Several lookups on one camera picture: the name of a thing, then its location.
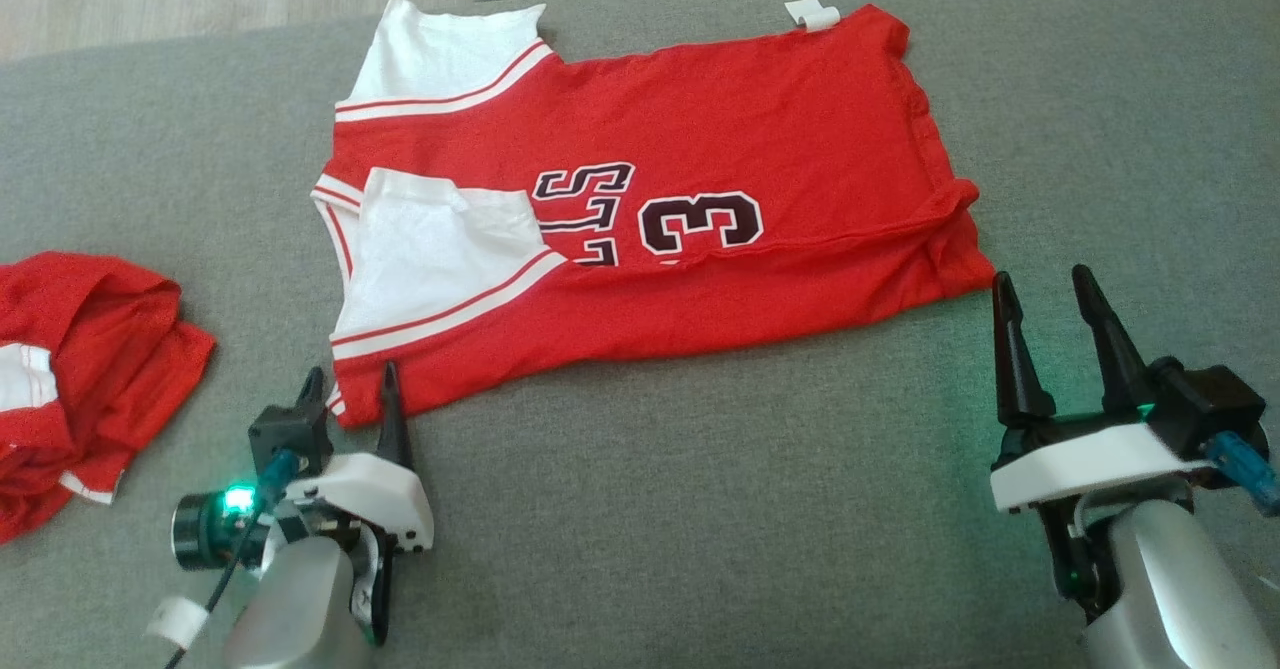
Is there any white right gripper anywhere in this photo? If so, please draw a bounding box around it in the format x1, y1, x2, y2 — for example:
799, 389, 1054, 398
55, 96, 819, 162
990, 264, 1219, 618

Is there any red white number jersey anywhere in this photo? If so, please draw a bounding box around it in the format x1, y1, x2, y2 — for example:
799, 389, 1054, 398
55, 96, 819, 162
310, 0, 998, 428

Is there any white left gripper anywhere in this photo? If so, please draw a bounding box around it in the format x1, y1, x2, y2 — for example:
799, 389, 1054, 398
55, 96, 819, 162
172, 361, 436, 647

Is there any crumpled red garment pile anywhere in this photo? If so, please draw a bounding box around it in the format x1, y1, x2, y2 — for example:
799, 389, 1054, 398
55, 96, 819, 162
0, 252, 216, 547

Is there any white cable label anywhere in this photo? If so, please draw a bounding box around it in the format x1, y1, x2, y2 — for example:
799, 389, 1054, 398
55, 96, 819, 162
148, 597, 207, 648

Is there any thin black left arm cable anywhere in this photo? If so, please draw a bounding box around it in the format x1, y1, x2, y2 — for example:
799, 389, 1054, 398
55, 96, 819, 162
163, 469, 286, 669

